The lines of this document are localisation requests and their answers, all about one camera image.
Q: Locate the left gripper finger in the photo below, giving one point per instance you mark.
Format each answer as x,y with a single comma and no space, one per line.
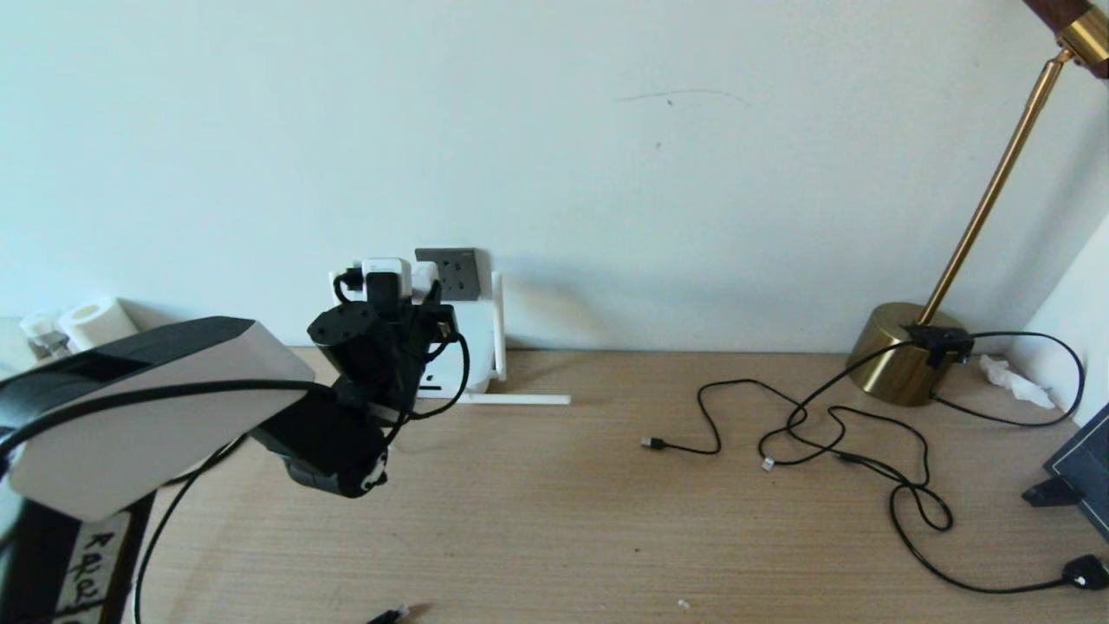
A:
435,295

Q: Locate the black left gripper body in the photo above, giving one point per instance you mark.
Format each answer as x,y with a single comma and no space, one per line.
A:
416,347

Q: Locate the white power adapter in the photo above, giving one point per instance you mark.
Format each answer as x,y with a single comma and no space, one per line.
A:
424,277

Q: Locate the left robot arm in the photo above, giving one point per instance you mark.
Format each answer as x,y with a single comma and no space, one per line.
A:
130,433

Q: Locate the white wifi router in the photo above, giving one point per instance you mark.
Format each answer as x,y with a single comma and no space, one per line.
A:
449,364

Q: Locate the white paper roll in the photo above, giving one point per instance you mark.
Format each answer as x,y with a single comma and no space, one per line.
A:
95,321

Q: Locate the small clear jar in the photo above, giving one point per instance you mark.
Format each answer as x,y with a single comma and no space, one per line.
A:
43,334

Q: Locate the translucent plastic object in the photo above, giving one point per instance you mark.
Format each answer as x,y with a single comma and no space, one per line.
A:
9,342

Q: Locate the brass desk lamp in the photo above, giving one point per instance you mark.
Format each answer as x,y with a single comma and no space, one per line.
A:
892,355

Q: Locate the crumpled white tissue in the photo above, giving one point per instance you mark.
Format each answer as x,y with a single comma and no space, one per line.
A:
1009,379

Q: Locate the grey wall socket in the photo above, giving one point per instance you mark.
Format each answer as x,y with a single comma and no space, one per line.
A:
463,277

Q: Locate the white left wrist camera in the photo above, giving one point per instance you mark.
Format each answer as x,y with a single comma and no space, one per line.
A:
385,267

